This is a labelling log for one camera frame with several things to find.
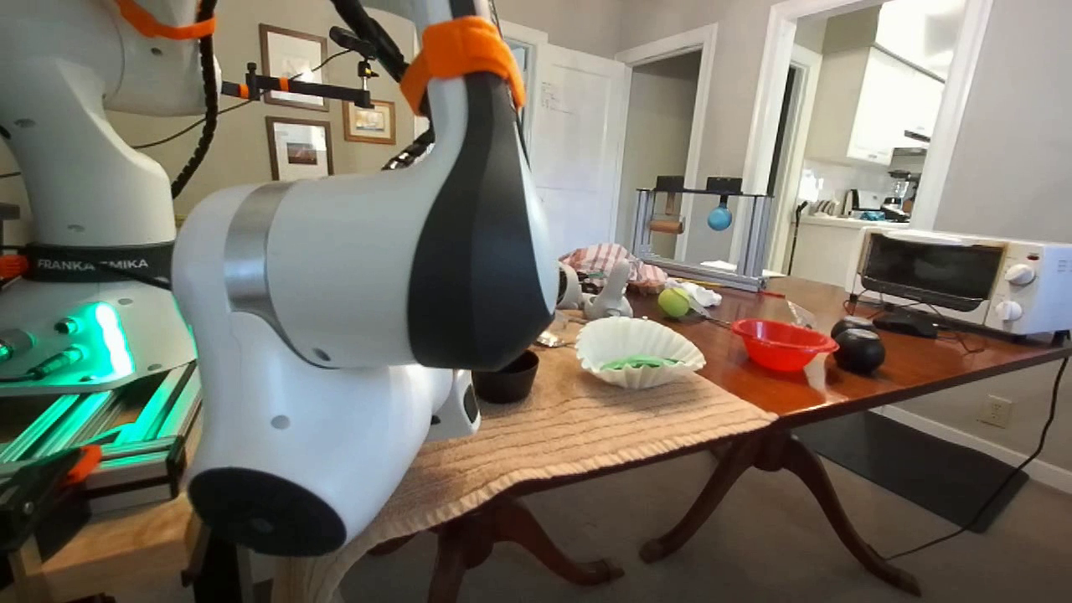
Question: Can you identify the white VR controller rear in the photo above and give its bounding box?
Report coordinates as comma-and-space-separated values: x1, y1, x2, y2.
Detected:
586, 261, 632, 319

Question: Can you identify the red plastic bowl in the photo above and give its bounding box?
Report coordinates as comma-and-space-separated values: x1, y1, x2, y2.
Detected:
731, 319, 836, 374

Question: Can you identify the blue bulb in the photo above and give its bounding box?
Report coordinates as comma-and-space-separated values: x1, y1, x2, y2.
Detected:
707, 197, 733, 230

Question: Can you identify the white toaster oven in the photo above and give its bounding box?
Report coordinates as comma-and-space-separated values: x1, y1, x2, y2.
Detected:
856, 229, 1072, 337

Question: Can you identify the aluminium frame stand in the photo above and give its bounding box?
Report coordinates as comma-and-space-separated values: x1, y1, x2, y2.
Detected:
632, 175, 774, 289

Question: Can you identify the black measuring cup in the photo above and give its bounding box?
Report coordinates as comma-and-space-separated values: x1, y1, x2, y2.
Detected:
471, 350, 539, 405

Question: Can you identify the red striped cloth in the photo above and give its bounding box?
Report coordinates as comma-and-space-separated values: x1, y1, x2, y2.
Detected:
564, 242, 667, 293

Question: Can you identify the robot base aluminium frame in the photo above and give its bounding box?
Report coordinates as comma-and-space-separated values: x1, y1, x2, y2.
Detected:
0, 277, 253, 603

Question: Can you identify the crumpled white tissue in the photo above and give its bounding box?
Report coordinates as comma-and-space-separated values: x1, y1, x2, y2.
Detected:
677, 281, 724, 310

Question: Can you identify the tan towel table cover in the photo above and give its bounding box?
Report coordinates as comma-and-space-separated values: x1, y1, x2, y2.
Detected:
272, 341, 774, 603

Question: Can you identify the wooden dining table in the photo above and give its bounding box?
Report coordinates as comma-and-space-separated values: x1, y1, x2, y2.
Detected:
430, 277, 1069, 603

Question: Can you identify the white coffee filter bowl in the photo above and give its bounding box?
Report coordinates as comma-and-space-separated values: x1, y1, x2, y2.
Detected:
576, 319, 707, 389

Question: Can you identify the yellow-green tennis ball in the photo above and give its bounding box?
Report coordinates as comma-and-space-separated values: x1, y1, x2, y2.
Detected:
657, 289, 691, 319

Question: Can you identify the black round object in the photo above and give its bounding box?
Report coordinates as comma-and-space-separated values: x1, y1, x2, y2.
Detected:
830, 320, 884, 374

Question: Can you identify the black computer mouse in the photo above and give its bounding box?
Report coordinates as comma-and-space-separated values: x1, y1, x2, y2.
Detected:
875, 308, 942, 337

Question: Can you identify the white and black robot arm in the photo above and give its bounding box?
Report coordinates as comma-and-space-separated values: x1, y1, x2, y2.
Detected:
0, 0, 559, 557

